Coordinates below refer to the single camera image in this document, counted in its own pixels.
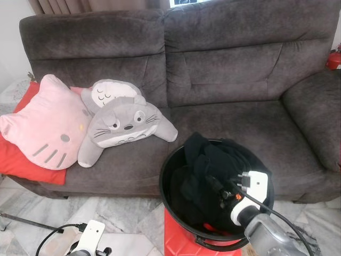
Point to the black plastic bucket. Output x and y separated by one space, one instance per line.
169 186

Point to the red plastic stool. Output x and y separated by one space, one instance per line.
176 240

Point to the red cushion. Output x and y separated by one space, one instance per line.
21 168

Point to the grey Totoro plush pillow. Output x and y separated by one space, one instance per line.
130 128

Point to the dark grey fabric sofa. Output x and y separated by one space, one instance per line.
229 69

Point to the pink cat face pillow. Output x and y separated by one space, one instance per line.
42 125

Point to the red fire extinguisher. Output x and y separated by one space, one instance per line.
334 58

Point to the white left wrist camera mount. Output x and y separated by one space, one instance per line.
91 234

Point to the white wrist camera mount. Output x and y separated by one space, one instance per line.
91 234
254 194

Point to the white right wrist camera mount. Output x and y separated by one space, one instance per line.
254 194

